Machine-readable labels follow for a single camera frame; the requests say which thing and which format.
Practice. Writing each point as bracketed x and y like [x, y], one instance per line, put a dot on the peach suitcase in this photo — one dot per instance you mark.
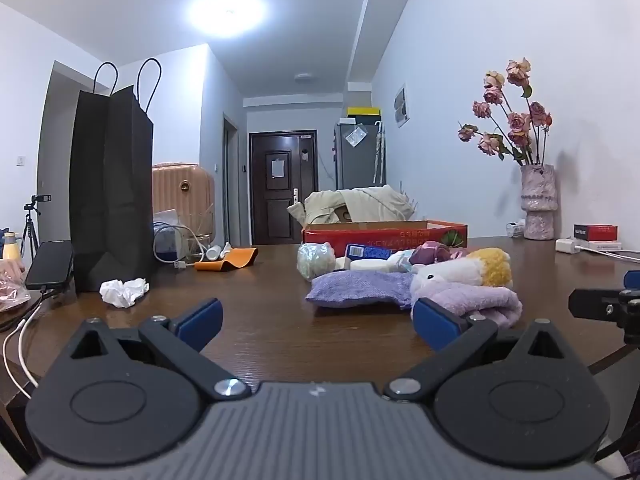
[182, 185]

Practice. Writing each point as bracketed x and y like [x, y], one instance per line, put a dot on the grey refrigerator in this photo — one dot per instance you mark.
[355, 160]

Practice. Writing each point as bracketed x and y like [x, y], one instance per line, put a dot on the pink ceramic vase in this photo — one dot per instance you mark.
[537, 200]

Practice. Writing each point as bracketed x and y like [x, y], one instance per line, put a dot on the round ceiling light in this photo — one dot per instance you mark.
[227, 12]

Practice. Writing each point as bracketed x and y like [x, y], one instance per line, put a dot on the white umbrella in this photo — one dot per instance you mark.
[378, 152]

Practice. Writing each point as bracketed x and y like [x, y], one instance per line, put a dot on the blue white packet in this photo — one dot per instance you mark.
[365, 250]

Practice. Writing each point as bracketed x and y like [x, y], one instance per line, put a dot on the tripod with camera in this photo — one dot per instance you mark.
[31, 220]

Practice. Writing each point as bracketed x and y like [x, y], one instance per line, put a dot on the wall picture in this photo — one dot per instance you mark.
[401, 106]

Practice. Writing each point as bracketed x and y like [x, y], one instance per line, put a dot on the pink satin pouch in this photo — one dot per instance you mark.
[427, 252]

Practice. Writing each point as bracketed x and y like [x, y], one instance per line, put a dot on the crumpled white tissue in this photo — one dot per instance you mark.
[122, 292]

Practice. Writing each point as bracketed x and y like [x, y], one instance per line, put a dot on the small ceiling lamp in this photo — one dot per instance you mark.
[304, 77]

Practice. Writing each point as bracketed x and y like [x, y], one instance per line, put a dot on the lavender towel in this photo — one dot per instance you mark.
[485, 302]

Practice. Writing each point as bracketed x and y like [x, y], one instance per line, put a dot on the yellow box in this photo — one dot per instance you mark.
[364, 112]

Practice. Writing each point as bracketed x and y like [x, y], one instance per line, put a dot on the white yellow plush toy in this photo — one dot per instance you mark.
[450, 270]

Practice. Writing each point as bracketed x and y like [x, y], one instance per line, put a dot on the clear plastic bag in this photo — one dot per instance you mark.
[10, 285]
[315, 260]

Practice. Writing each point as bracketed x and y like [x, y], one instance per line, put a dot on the red cardboard box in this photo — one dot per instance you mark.
[385, 235]

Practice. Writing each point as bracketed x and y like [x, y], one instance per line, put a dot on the white charger adapter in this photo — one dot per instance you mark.
[567, 245]

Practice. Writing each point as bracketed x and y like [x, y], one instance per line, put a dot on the dark brown door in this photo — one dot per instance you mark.
[282, 185]

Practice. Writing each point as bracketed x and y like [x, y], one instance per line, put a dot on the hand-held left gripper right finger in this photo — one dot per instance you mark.
[435, 322]

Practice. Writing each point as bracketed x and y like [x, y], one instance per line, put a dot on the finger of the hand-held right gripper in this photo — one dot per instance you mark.
[633, 279]
[595, 304]

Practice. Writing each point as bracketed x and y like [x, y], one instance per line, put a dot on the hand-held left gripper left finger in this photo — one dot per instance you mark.
[202, 317]

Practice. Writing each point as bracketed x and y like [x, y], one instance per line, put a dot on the red black box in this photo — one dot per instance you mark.
[595, 232]

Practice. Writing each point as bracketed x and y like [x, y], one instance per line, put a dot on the beige coat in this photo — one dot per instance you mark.
[370, 205]

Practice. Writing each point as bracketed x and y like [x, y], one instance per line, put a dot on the dried rose bouquet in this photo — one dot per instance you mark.
[517, 125]

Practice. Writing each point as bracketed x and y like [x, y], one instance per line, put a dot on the purple knitted cloth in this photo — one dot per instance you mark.
[355, 290]

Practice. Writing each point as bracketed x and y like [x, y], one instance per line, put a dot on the yellow bottle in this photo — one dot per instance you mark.
[9, 245]

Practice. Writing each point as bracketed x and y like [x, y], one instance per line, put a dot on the black paper bag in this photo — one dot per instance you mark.
[110, 185]

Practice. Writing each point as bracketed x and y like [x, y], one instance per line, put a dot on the black smartphone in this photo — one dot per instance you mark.
[50, 265]

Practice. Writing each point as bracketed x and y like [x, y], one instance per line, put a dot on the small white bottle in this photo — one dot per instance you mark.
[216, 252]

